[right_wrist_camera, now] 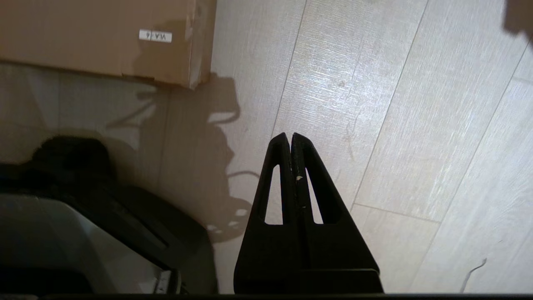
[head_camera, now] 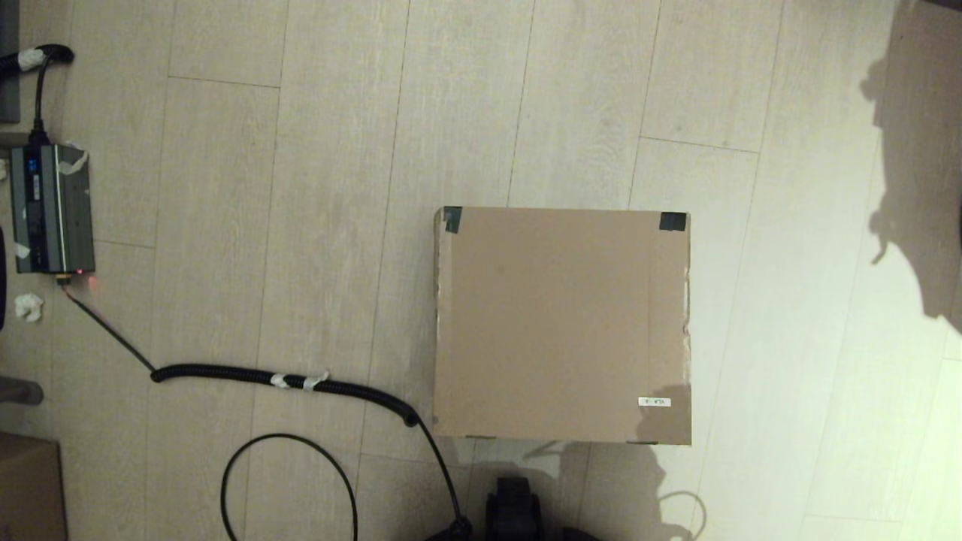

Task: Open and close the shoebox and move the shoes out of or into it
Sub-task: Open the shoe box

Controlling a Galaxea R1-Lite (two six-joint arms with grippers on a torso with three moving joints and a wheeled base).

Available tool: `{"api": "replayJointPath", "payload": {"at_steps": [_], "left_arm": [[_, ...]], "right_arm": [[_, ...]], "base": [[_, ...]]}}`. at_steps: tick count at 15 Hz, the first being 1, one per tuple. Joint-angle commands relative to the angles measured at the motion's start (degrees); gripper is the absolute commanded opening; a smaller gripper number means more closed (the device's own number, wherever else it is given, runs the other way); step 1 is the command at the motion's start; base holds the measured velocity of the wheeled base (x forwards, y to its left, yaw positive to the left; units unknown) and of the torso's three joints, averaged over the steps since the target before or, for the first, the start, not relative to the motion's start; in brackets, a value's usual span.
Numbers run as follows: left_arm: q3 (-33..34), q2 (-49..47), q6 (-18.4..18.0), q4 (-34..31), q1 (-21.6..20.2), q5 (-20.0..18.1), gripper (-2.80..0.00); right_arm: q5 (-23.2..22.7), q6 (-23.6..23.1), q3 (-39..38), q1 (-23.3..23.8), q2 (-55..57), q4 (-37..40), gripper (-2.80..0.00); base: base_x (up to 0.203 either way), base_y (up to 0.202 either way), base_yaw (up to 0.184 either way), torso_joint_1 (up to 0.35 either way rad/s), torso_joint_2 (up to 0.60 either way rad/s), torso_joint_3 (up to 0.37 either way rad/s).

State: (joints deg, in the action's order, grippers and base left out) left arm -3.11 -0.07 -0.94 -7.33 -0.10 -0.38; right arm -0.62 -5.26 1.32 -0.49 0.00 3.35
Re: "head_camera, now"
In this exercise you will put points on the brown cardboard shoe box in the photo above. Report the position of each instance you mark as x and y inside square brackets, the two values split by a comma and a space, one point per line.
[556, 323]

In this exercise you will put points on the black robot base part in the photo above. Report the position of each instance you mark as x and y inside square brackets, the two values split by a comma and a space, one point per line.
[513, 511]

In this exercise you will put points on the white tape strip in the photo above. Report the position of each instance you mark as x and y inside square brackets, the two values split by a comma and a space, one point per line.
[308, 382]

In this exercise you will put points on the grey metal power supply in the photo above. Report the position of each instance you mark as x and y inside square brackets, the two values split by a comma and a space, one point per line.
[52, 218]

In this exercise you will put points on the white crumpled paper scrap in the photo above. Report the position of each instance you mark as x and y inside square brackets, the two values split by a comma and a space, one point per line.
[28, 306]

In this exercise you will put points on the grey furniture foot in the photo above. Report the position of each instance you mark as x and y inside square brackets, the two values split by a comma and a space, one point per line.
[19, 391]

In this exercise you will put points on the brown cardboard carton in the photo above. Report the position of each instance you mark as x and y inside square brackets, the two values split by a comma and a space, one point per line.
[30, 488]

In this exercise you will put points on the dark grey panel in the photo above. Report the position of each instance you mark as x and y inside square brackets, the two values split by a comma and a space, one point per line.
[7, 60]

